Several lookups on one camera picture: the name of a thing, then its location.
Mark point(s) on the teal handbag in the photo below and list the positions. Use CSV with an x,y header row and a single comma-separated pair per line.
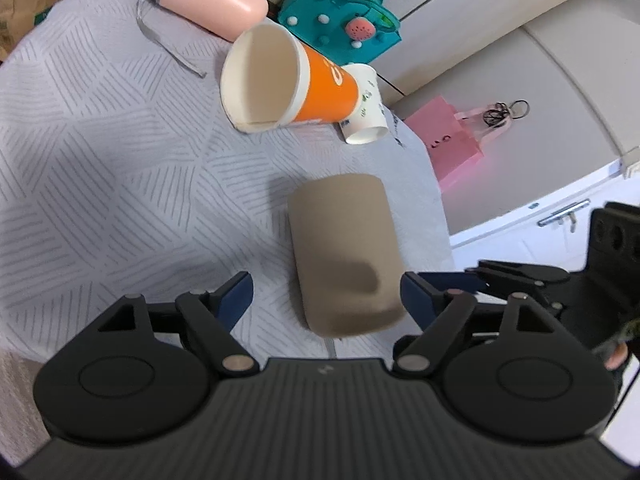
x,y
335,15

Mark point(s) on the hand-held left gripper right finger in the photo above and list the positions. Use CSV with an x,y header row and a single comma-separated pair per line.
x,y
415,294

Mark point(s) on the white cabinet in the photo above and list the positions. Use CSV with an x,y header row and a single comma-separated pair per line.
x,y
525,60

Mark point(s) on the beige cup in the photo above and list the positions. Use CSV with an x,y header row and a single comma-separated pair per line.
x,y
345,255

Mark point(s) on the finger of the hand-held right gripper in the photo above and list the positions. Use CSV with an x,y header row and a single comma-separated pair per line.
x,y
525,272

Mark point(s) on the brown paper bag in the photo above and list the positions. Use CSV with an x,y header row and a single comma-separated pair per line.
x,y
25,5

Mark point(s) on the person's right hand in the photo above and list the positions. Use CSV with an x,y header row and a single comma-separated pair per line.
x,y
616,355

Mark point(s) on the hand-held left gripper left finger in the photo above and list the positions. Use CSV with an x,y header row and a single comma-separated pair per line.
x,y
234,296

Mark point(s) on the pink paper bag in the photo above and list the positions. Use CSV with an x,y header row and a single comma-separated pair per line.
x,y
445,140

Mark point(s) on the grey patterned tablecloth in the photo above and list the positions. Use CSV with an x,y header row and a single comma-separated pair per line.
x,y
100,160

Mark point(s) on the white paper cup green print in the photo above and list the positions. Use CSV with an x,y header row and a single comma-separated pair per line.
x,y
367,110

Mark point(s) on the orange paper cup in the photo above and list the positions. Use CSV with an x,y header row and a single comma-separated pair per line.
x,y
325,90

